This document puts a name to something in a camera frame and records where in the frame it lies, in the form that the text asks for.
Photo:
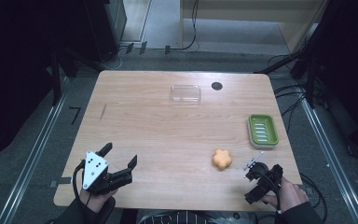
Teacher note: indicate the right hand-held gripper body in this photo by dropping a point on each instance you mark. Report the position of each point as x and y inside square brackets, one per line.
[259, 175]

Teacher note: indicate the black cabinet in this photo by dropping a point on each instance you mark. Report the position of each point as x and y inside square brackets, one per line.
[105, 28]

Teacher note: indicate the clear plastic container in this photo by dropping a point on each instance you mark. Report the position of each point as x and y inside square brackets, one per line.
[185, 94]

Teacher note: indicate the black round table grommet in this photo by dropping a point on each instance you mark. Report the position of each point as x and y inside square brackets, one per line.
[217, 86]

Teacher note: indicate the light wooden furniture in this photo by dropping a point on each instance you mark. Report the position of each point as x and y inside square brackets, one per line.
[248, 9]

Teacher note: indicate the dark curtain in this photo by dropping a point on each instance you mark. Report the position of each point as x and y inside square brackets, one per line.
[348, 62]
[15, 68]

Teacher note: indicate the green soap dish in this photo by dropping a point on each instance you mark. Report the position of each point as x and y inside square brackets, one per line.
[262, 130]

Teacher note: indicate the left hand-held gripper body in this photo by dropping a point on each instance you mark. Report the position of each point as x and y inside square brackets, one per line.
[94, 174]

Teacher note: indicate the person's right hand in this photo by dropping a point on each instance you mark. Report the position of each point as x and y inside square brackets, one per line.
[290, 195]

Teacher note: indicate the black tape strip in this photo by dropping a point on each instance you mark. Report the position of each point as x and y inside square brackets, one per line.
[143, 47]
[167, 49]
[130, 48]

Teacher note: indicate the person's left hand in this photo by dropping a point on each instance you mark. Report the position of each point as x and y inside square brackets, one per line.
[96, 200]

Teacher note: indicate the metal floor rail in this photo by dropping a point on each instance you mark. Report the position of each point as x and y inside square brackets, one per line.
[34, 155]
[331, 155]

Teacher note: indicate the black metal stand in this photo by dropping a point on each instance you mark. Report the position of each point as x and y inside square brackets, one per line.
[281, 63]

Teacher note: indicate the striped cloth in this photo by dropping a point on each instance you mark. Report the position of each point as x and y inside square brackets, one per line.
[174, 218]

